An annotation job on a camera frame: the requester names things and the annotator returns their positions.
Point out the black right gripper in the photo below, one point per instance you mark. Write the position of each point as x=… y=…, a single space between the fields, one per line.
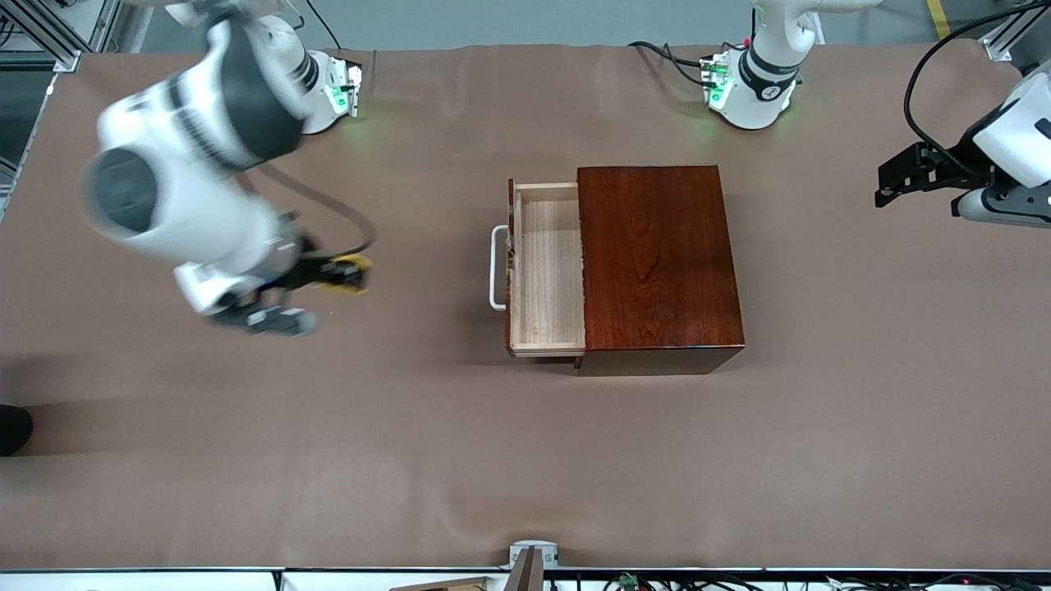
x=307 y=269

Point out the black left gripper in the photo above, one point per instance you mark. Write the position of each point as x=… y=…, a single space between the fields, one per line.
x=961 y=167

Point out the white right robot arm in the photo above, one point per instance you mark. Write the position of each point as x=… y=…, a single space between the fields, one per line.
x=205 y=213

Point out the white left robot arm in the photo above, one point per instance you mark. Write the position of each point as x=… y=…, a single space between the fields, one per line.
x=759 y=103

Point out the dark wooden drawer cabinet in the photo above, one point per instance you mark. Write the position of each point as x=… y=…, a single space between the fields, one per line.
x=657 y=263

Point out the brown table cover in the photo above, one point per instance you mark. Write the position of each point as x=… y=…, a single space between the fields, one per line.
x=410 y=460

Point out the tan wooden board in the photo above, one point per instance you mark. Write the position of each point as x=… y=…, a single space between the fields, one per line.
x=452 y=585

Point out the black shoe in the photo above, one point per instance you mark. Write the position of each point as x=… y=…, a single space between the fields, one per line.
x=12 y=431

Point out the green connector plug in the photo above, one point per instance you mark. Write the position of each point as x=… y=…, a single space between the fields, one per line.
x=630 y=581

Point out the aluminium frame profile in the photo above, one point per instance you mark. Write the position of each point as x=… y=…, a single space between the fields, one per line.
x=1006 y=41
x=57 y=49

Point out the grey metal bracket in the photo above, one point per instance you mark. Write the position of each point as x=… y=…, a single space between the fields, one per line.
x=534 y=547

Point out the grey camera mount beam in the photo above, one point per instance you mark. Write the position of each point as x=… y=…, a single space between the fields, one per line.
x=525 y=574

